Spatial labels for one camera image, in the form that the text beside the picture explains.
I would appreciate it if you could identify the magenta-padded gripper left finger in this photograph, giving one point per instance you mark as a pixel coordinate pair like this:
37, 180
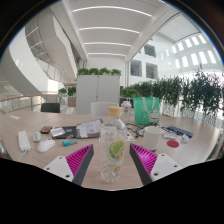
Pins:
78, 160

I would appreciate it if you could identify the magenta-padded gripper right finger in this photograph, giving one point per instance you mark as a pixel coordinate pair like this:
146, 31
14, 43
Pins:
145, 159

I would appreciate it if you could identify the clear lime-label drink bottle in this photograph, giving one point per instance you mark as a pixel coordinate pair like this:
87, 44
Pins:
112, 150

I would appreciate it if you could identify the teal small tube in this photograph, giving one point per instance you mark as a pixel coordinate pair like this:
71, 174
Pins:
70, 142

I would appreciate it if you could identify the white mug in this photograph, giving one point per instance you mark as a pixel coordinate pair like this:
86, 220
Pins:
152, 138

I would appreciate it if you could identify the colourful sticker sheet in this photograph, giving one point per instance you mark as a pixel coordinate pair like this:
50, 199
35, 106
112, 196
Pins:
130, 137

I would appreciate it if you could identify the black notebook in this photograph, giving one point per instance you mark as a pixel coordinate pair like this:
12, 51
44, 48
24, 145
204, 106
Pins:
68, 132

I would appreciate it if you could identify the flat round red coaster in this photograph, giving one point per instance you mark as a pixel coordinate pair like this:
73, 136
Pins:
173, 144

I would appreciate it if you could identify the white printed paper packet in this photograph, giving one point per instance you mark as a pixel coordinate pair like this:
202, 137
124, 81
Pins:
88, 129

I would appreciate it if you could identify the white flat packet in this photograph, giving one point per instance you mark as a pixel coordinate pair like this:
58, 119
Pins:
170, 135

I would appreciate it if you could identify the white computer mouse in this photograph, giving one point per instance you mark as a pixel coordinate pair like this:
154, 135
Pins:
45, 145

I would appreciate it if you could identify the small red-black box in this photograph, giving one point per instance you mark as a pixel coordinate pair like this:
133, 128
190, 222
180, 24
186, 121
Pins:
45, 129

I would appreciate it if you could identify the green tote bag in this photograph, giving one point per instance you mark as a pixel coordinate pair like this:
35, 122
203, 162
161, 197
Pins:
145, 111

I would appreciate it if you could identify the clear shaker bottle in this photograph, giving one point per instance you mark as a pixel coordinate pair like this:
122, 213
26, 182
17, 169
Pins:
126, 113

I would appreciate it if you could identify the white power strip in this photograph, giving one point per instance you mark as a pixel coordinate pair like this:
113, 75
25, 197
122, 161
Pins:
23, 140

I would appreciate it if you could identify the black chair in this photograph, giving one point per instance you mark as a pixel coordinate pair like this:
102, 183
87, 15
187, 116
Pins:
50, 107

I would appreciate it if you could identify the planter with green plants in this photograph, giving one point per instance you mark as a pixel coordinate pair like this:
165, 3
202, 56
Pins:
71, 95

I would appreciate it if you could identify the white cabinet with plants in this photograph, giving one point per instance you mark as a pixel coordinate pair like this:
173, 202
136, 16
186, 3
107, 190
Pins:
97, 93

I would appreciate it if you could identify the row of green potted plants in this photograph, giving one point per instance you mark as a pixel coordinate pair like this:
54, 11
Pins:
186, 91

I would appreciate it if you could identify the ceiling light strips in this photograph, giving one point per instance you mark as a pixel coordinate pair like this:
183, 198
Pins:
110, 29

